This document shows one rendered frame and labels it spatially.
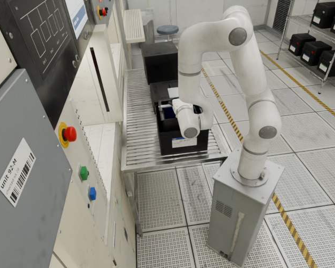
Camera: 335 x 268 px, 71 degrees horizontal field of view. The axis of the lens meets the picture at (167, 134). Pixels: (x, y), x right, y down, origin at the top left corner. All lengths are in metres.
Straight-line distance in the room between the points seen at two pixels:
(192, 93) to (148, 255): 1.28
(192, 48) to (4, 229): 0.73
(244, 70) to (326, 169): 1.87
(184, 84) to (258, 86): 0.27
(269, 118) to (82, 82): 0.94
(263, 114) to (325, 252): 1.35
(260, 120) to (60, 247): 0.76
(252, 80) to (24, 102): 0.73
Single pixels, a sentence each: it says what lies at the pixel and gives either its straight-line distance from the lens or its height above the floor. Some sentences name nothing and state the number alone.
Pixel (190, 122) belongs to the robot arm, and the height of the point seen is 1.10.
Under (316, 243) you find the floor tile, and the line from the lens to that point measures 2.12.
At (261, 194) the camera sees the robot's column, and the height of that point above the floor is 0.76.
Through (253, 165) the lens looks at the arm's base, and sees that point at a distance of 1.19.
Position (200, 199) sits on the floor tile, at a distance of 2.10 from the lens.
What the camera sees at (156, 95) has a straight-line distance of 1.70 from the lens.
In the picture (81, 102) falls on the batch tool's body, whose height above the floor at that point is 1.03.
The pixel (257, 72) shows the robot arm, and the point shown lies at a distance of 0.92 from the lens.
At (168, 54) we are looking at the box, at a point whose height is 1.01.
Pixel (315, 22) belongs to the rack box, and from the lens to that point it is 4.03.
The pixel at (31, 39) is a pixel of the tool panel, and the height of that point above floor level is 1.58.
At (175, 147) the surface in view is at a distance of 1.33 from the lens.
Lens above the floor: 1.72
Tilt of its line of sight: 40 degrees down
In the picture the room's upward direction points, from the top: 4 degrees counter-clockwise
